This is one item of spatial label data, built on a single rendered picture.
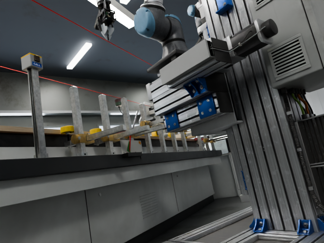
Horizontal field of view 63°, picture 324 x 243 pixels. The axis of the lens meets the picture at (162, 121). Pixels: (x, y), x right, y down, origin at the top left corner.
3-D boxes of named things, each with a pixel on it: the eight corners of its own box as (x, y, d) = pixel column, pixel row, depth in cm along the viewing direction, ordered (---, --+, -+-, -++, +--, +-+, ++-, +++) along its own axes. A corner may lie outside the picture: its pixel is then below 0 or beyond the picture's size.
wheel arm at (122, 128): (127, 131, 140) (126, 124, 140) (123, 131, 137) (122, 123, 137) (69, 148, 159) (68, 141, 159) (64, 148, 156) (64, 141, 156)
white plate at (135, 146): (143, 153, 197) (141, 140, 199) (122, 154, 174) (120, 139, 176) (142, 153, 197) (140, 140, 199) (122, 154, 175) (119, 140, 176)
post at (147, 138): (154, 159, 211) (144, 103, 220) (152, 159, 208) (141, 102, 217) (151, 160, 213) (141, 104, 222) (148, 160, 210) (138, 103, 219)
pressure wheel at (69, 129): (75, 145, 162) (73, 127, 164) (76, 142, 154) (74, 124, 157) (62, 146, 159) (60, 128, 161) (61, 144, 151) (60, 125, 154)
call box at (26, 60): (43, 70, 133) (42, 56, 134) (31, 66, 127) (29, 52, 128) (34, 74, 136) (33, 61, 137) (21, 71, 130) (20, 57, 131)
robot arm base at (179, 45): (199, 57, 127) (195, 39, 129) (176, 53, 118) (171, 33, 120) (178, 70, 139) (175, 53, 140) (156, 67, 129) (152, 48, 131)
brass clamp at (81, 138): (95, 142, 154) (94, 134, 155) (78, 141, 142) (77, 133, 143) (87, 144, 156) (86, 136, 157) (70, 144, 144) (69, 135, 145)
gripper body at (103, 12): (104, 17, 141) (101, -3, 143) (98, 26, 147) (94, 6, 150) (117, 20, 146) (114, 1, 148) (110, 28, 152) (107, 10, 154)
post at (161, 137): (168, 158, 233) (158, 106, 243) (166, 158, 230) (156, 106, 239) (165, 158, 235) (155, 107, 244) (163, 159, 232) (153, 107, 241)
